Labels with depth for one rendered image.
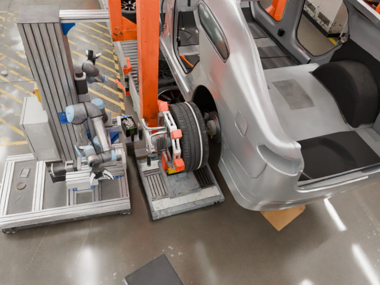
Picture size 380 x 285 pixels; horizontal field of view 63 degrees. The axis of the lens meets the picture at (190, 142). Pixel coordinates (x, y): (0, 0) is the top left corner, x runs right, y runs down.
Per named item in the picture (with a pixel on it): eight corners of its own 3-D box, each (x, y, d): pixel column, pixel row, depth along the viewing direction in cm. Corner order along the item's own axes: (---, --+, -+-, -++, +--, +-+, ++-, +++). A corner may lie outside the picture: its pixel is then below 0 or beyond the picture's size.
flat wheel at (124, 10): (155, 16, 583) (155, 4, 566) (133, 29, 543) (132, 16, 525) (127, 5, 602) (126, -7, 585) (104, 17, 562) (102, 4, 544)
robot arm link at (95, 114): (97, 99, 242) (115, 158, 250) (83, 102, 237) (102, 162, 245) (99, 98, 231) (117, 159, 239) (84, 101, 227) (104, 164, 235)
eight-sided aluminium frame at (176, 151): (178, 177, 300) (182, 140, 260) (172, 179, 298) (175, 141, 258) (163, 138, 333) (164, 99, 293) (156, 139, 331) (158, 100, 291)
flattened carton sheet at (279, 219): (308, 206, 360) (310, 204, 358) (278, 232, 335) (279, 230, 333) (289, 188, 375) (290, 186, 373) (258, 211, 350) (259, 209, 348)
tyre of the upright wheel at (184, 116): (203, 101, 267) (181, 100, 329) (178, 105, 260) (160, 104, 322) (213, 173, 279) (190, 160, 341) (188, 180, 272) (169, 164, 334)
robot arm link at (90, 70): (96, 61, 261) (108, 74, 310) (83, 60, 261) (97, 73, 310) (95, 75, 261) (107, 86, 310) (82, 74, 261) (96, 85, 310)
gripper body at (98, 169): (104, 178, 222) (99, 165, 229) (104, 170, 217) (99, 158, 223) (93, 180, 219) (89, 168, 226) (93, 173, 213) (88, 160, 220)
